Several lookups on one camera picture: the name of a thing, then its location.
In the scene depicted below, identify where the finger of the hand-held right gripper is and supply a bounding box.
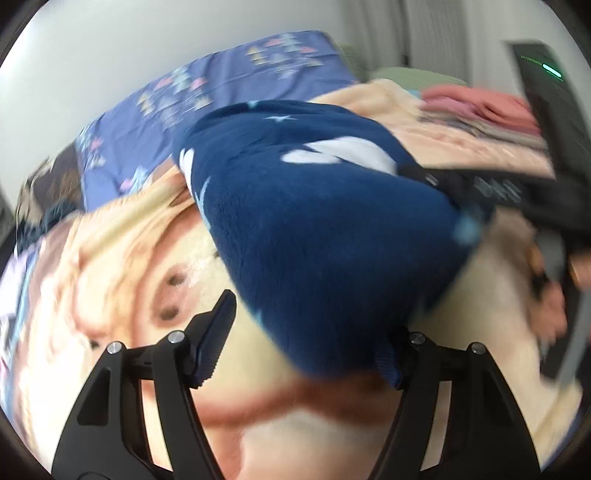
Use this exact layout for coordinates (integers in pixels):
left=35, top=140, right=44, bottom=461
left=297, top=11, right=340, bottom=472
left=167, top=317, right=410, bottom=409
left=399, top=165, right=557, bottom=214

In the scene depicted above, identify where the coral folded cloth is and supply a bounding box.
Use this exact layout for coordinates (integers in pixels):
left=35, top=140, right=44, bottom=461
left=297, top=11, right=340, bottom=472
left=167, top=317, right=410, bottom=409
left=422, top=84, right=542, bottom=136

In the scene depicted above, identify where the dark cloth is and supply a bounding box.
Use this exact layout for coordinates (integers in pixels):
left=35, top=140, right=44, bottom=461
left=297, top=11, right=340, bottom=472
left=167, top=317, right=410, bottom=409
left=16, top=143, right=88, bottom=241

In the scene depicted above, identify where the pink folded cloth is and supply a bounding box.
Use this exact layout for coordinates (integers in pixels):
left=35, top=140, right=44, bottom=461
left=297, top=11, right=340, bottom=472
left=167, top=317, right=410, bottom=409
left=424, top=99, right=485, bottom=121

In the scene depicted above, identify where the purple tree printed bedsheet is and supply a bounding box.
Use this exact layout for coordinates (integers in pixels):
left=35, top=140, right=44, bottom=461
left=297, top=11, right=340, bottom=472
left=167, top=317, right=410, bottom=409
left=76, top=30, right=362, bottom=214

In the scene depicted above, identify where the white pleated curtain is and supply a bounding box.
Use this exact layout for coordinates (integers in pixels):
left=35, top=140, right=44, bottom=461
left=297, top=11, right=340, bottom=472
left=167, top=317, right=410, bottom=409
left=360, top=0, right=465, bottom=79

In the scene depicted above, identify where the navy star printed fleece garment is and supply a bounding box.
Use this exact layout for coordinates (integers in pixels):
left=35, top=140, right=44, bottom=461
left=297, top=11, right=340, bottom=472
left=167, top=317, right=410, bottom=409
left=172, top=100, right=496, bottom=383

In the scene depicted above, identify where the peach printed fleece blanket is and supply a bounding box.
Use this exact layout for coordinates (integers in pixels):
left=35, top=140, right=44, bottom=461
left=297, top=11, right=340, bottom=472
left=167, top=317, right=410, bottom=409
left=0, top=78, right=587, bottom=480

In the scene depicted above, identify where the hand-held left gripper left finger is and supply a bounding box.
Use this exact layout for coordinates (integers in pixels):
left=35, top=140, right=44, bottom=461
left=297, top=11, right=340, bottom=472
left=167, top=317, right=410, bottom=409
left=51, top=290, right=238, bottom=480

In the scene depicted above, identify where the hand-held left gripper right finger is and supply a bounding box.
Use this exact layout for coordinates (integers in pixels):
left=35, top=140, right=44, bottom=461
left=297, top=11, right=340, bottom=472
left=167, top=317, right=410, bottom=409
left=369, top=330, right=541, bottom=480

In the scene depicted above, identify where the striped patterned folded cloth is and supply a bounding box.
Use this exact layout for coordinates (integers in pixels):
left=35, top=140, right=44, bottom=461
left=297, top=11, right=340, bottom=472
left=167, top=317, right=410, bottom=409
left=418, top=115, right=551, bottom=149

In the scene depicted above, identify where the green pillow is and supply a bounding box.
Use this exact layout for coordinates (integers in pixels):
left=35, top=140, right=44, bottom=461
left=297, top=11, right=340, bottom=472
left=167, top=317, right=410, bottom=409
left=369, top=66, right=468, bottom=89
left=339, top=44, right=371, bottom=80

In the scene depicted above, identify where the person's right hand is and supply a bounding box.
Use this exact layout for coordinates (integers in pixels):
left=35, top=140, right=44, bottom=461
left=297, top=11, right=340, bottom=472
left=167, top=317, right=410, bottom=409
left=526, top=242, right=591, bottom=354

